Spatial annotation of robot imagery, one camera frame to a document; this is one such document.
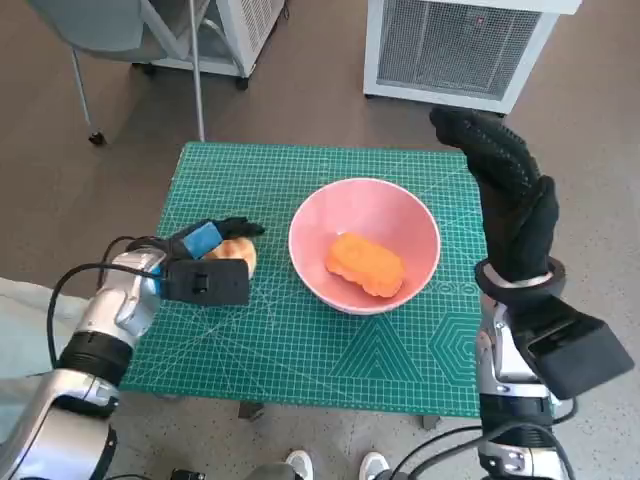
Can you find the white wheeled cabinet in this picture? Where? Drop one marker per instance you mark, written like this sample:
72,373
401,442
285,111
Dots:
250,30

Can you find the pink bowl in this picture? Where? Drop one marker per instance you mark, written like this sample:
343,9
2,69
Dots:
320,215

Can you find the grey metal pole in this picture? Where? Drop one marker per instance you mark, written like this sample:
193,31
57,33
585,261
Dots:
197,90

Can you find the round toy bread roll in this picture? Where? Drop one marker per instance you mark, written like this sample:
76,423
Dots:
235,248

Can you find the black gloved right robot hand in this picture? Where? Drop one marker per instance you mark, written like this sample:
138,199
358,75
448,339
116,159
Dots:
520,220

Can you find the green cutting mat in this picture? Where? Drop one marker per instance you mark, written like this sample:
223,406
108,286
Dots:
300,360

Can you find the grey chair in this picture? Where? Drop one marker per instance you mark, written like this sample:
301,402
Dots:
100,25

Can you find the long toy bread loaf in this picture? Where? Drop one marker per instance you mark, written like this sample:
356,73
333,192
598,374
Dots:
365,262

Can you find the grey table foot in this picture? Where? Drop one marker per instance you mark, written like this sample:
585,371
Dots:
250,410
431,421

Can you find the white shoe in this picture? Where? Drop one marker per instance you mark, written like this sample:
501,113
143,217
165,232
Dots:
374,466
299,465

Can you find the white mesh-front cabinet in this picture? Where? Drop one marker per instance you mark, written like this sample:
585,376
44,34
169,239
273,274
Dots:
450,50

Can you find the small black device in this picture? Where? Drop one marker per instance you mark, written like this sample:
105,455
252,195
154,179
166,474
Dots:
187,474

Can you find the person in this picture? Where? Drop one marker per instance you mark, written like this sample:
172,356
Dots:
25,330

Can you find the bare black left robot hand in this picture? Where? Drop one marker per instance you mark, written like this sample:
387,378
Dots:
200,240

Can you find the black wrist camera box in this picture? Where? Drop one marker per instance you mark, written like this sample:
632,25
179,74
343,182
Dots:
580,350
210,282

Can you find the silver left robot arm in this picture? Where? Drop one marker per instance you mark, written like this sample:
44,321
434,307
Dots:
120,305

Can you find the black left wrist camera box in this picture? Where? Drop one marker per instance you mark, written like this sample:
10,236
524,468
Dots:
210,282

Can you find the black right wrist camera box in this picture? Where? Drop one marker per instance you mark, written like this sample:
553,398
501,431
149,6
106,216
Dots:
580,350

